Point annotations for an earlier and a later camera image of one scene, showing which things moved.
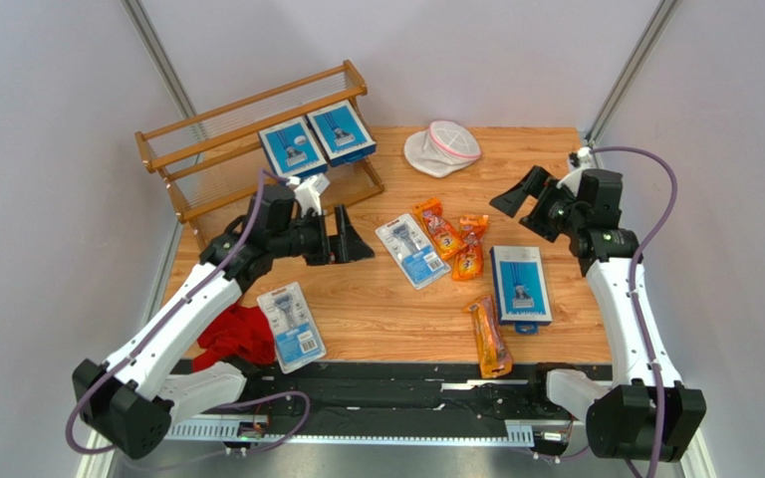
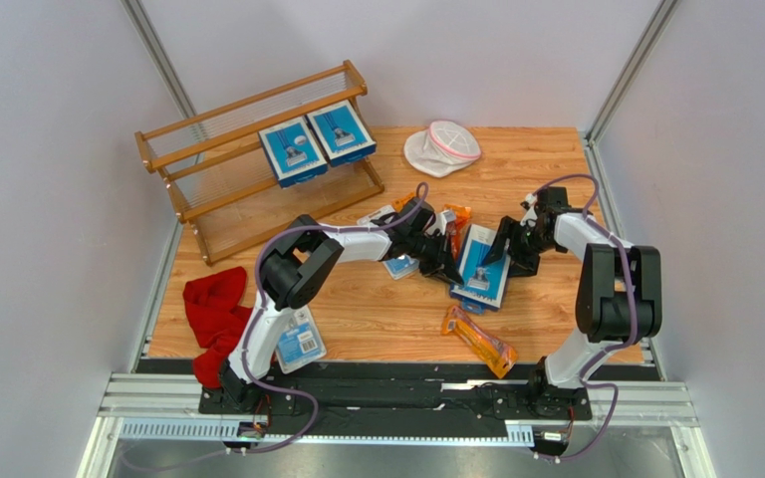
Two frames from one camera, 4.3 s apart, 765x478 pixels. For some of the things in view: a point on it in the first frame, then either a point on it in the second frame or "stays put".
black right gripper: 541,208 to 515,242
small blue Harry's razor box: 521,287 to 483,283
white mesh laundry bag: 445,145 stays put
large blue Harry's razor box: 293,148 stays put
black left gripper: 347,246 to 442,266
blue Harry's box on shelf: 340,133 stays put
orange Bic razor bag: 468,260 to 463,215
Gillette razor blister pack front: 295,333 stays put
